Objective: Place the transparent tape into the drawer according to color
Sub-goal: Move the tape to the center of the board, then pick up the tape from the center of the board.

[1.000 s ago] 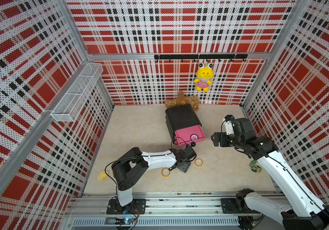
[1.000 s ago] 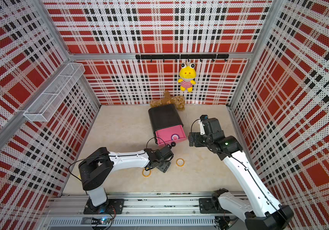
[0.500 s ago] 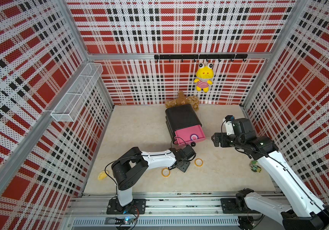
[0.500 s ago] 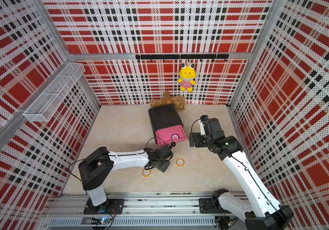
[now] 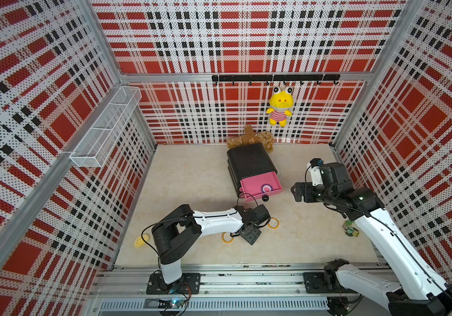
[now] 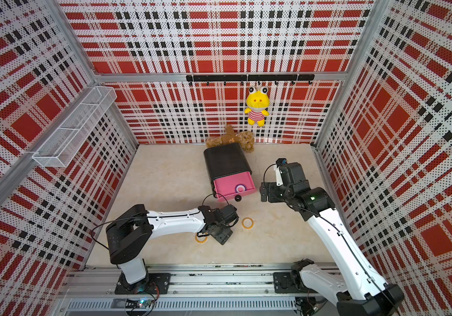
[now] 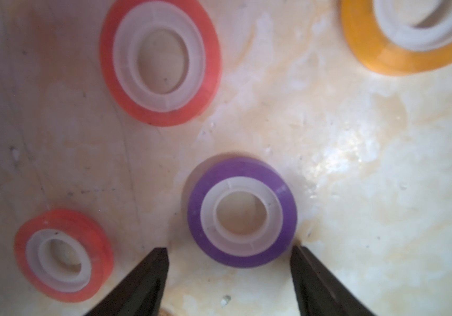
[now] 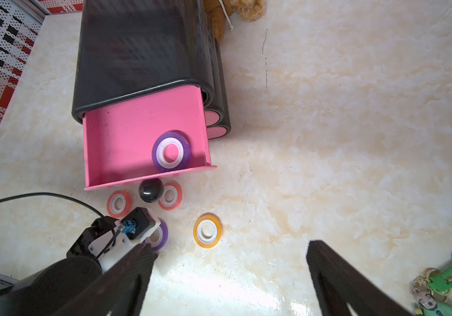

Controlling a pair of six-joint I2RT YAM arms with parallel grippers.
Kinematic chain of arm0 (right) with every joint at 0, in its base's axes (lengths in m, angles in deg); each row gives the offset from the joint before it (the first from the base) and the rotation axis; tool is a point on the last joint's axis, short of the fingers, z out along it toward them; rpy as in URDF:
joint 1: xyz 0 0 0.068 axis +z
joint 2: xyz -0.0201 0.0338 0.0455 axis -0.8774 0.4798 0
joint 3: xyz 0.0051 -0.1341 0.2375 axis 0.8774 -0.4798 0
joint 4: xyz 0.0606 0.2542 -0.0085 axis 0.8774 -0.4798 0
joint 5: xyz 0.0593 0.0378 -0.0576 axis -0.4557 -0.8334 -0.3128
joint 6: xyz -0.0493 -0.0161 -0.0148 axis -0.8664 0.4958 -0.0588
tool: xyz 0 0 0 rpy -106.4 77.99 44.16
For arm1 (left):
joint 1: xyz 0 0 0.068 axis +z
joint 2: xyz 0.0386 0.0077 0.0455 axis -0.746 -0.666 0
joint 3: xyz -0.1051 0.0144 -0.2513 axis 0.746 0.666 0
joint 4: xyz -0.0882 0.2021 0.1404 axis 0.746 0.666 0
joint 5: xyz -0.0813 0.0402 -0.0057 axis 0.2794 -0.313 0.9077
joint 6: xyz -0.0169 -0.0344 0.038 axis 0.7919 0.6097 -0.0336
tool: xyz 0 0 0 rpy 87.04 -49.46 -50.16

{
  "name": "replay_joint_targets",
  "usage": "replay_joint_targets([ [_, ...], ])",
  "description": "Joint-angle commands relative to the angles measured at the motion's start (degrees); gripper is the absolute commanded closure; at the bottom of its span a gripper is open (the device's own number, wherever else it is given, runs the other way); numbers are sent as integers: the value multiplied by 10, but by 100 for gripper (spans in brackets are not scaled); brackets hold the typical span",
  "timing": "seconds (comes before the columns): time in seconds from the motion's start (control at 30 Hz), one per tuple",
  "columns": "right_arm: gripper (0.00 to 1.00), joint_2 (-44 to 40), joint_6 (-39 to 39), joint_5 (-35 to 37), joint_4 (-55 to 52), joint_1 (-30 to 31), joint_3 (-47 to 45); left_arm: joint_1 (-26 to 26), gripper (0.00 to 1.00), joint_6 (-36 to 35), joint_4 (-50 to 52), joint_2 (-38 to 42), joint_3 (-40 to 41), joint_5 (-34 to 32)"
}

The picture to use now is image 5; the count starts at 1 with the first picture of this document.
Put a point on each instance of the pink drawer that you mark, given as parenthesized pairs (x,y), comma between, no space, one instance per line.
(259,186)

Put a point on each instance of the orange tape roll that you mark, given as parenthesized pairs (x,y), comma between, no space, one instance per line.
(227,238)
(273,223)

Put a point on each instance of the brown teddy bear plush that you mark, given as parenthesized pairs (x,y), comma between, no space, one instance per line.
(251,137)

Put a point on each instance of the yellow banana toy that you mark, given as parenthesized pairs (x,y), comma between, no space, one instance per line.
(141,240)

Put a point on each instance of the white wire mesh basket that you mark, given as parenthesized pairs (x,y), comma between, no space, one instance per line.
(96,146)

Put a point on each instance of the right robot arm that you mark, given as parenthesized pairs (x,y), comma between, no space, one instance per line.
(419,289)

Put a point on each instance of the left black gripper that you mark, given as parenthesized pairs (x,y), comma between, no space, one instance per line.
(251,237)

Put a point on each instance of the green circuit board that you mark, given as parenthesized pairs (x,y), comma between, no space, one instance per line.
(172,303)

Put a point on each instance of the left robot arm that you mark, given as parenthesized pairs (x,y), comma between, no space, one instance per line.
(176,234)

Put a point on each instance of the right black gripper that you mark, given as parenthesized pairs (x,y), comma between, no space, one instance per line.
(308,187)

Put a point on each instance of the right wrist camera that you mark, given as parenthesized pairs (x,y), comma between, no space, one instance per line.
(314,171)

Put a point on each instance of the small green toy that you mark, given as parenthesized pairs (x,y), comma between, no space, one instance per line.
(350,230)

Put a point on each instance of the orange tape roll right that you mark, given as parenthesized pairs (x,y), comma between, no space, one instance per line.
(273,223)

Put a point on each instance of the black hook rail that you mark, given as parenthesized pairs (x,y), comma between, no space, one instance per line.
(276,78)

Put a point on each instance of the yellow frog plush toy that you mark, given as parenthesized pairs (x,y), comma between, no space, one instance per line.
(280,104)

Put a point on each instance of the purple tape roll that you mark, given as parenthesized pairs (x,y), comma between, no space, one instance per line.
(266,188)

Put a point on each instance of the black drawer cabinet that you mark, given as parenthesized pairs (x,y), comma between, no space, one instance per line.
(246,161)

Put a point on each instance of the orange tape roll left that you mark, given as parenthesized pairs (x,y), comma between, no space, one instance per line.
(227,238)

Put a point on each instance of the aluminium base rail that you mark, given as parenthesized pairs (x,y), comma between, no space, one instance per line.
(220,289)

